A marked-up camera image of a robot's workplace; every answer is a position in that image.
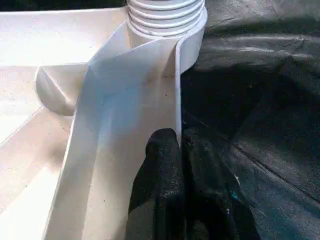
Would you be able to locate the white plastic table leg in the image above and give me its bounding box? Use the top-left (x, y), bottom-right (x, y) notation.
top-left (127, 0), bottom-right (207, 38)

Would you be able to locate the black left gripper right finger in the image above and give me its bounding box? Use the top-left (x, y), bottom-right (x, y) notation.
top-left (181, 127), bottom-right (261, 240)

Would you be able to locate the white plastic table top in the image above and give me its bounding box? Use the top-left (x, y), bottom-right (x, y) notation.
top-left (0, 4), bottom-right (210, 240)

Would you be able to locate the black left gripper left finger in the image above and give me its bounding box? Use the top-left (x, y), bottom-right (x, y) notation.
top-left (127, 127), bottom-right (187, 240)

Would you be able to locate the black plastic mat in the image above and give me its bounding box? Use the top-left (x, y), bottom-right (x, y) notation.
top-left (178, 0), bottom-right (320, 240)

